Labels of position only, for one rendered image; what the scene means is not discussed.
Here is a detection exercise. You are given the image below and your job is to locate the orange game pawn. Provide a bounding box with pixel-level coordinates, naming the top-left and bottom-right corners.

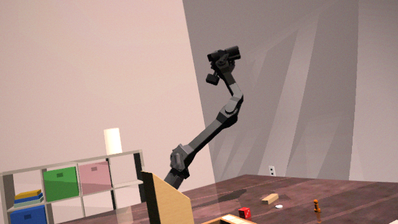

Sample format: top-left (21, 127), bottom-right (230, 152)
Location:
top-left (314, 200), bottom-right (320, 213)

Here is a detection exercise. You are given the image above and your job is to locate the red die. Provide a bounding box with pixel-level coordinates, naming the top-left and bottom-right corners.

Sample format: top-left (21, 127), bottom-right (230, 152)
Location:
top-left (238, 207), bottom-right (251, 219)

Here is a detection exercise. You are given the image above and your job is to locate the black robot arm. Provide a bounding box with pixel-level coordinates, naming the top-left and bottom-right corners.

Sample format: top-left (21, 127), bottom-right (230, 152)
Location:
top-left (164, 45), bottom-right (244, 189)

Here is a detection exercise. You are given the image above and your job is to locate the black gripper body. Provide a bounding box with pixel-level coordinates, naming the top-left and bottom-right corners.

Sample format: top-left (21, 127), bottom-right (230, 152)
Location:
top-left (206, 61), bottom-right (220, 85)

